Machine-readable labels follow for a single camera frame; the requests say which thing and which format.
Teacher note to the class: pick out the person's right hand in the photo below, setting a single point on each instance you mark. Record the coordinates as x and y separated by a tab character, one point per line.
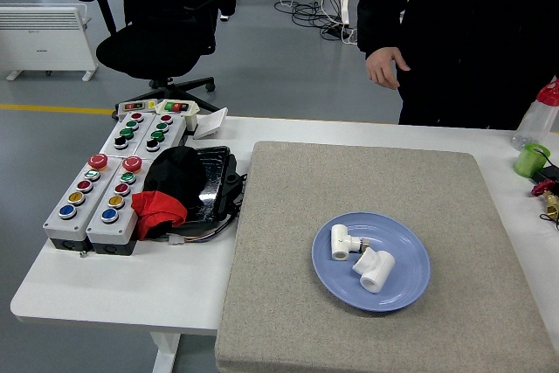
382	65

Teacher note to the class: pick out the white pipe tee metal nipple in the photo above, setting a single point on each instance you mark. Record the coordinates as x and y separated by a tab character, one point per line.
338	242

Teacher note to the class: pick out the plain white pipe tee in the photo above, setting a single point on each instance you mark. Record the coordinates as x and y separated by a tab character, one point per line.
376	274

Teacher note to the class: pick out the blue round plate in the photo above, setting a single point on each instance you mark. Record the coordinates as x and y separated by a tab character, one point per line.
402	294

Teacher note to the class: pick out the person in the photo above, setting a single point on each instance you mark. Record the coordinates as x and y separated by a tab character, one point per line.
458	19

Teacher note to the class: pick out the grey-brown table mat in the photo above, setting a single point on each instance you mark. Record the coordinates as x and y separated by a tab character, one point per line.
305	198

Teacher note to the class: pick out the clear bottle red cap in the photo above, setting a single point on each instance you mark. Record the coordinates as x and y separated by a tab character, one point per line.
539	119

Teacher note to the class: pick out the green plastic cup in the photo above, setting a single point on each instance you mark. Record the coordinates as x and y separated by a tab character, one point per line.
526	163

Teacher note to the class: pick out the small black box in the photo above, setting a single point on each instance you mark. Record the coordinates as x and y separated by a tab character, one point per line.
550	174

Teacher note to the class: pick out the black plastic tray device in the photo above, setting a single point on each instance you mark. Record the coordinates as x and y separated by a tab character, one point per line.
215	181

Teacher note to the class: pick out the four-button grey control box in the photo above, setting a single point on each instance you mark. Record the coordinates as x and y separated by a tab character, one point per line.
113	133
170	133

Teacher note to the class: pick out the black cloth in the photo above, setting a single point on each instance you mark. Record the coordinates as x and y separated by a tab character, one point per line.
174	172

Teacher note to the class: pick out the black office chair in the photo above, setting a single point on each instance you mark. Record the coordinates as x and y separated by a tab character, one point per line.
144	50

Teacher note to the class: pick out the red cloth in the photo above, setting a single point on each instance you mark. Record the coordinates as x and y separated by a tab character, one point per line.
153	207

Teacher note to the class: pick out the five-button grey control box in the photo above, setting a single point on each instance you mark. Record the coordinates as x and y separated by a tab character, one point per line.
73	218
104	230

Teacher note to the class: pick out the white panel heater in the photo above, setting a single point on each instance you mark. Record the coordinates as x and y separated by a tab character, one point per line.
43	41

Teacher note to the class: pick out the white table leg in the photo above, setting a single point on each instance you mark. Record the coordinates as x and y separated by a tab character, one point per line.
163	355

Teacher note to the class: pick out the white wall switch panel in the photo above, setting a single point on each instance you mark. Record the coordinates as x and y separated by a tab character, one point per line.
211	122

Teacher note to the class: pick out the white green-red switch box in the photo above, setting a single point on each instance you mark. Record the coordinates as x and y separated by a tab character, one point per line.
192	119

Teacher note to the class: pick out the grey red-green switch box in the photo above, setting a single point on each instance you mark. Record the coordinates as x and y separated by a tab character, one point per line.
131	106

